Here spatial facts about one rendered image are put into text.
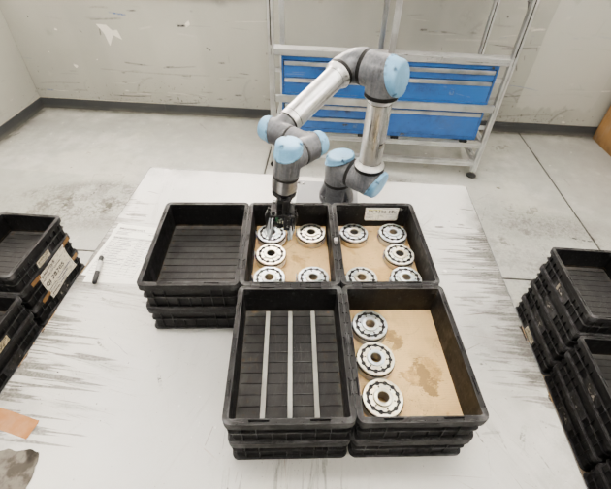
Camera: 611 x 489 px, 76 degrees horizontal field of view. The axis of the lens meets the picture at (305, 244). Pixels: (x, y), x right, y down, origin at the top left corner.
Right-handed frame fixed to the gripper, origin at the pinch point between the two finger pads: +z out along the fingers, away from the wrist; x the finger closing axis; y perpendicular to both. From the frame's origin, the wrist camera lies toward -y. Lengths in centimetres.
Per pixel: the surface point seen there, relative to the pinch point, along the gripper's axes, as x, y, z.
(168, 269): -36.4, 4.4, 14.9
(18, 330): -105, -3, 67
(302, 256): 8.6, -1.4, 10.6
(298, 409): 7, 53, 11
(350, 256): 25.7, -1.4, 9.0
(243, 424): -6, 60, 2
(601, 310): 139, -3, 33
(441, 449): 45, 59, 17
